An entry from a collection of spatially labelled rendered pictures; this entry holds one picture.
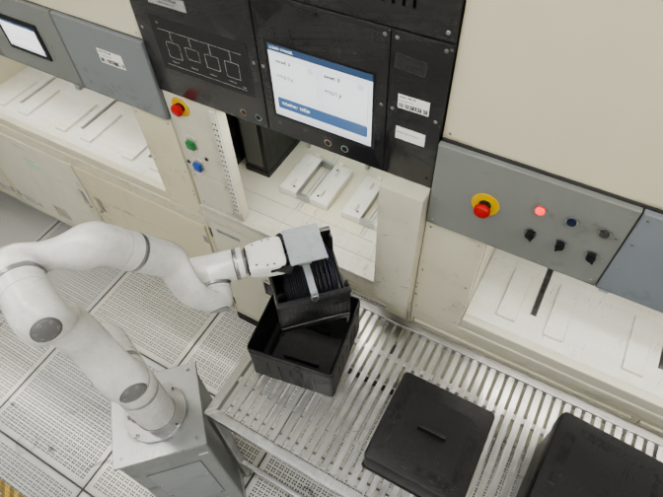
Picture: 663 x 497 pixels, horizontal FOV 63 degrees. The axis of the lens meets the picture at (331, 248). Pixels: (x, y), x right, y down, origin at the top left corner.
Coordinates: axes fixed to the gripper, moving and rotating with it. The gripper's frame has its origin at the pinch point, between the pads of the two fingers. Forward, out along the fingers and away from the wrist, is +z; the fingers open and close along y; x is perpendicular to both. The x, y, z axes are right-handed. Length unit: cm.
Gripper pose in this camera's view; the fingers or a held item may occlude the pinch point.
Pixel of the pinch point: (303, 248)
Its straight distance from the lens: 145.4
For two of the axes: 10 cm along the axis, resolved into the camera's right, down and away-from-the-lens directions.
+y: 2.7, 7.7, -5.8
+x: -0.2, -6.0, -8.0
